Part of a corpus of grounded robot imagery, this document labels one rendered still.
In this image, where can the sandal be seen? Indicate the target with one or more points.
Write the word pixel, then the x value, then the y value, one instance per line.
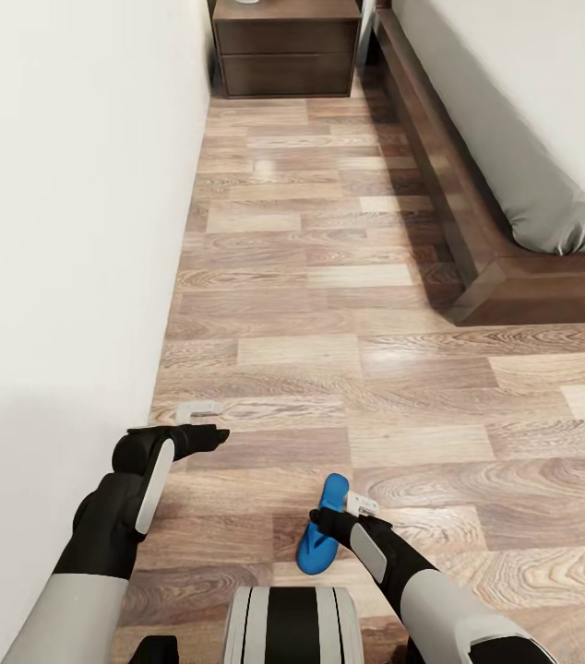
pixel 317 551

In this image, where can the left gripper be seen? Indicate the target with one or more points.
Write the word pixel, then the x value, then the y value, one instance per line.
pixel 203 438

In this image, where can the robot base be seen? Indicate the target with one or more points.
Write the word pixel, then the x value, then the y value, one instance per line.
pixel 163 649

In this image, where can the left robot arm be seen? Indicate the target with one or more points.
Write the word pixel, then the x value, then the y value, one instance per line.
pixel 75 618

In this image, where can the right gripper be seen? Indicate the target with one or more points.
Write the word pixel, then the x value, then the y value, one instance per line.
pixel 331 522

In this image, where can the robot trunk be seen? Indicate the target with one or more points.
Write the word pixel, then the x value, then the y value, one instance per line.
pixel 292 625

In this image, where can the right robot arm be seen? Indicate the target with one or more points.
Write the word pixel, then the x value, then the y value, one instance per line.
pixel 448 625

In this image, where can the nightstand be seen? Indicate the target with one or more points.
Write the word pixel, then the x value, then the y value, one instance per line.
pixel 287 49

